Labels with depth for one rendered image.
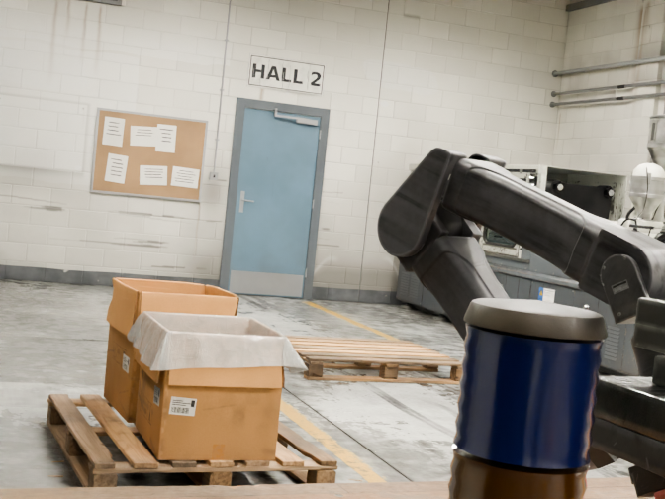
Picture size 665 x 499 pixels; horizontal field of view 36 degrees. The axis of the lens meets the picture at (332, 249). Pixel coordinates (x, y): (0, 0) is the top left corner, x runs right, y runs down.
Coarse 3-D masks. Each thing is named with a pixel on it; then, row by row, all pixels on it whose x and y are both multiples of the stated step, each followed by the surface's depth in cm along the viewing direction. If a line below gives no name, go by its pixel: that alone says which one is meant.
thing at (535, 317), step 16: (480, 304) 28; (496, 304) 28; (512, 304) 28; (528, 304) 28; (544, 304) 28; (464, 320) 28; (480, 320) 27; (496, 320) 27; (512, 320) 27; (528, 320) 27; (544, 320) 27; (560, 320) 27; (576, 320) 27; (592, 320) 27; (544, 336) 26; (560, 336) 27; (576, 336) 27; (592, 336) 27
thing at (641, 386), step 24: (648, 312) 55; (648, 336) 55; (600, 384) 53; (624, 384) 52; (648, 384) 53; (600, 408) 53; (624, 408) 51; (648, 408) 49; (600, 432) 53; (624, 432) 51; (648, 432) 49; (624, 456) 51; (648, 456) 49
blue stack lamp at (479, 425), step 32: (480, 352) 27; (512, 352) 27; (544, 352) 27; (576, 352) 27; (480, 384) 27; (512, 384) 27; (544, 384) 27; (576, 384) 27; (480, 416) 27; (512, 416) 27; (544, 416) 27; (576, 416) 27; (480, 448) 27; (512, 448) 27; (544, 448) 27; (576, 448) 27
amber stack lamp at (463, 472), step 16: (464, 464) 28; (480, 464) 27; (496, 464) 27; (512, 464) 27; (464, 480) 28; (480, 480) 27; (496, 480) 27; (512, 480) 27; (528, 480) 27; (544, 480) 27; (560, 480) 27; (576, 480) 27; (448, 496) 29; (464, 496) 28; (480, 496) 27; (496, 496) 27; (512, 496) 27; (528, 496) 27; (544, 496) 27; (560, 496) 27; (576, 496) 27
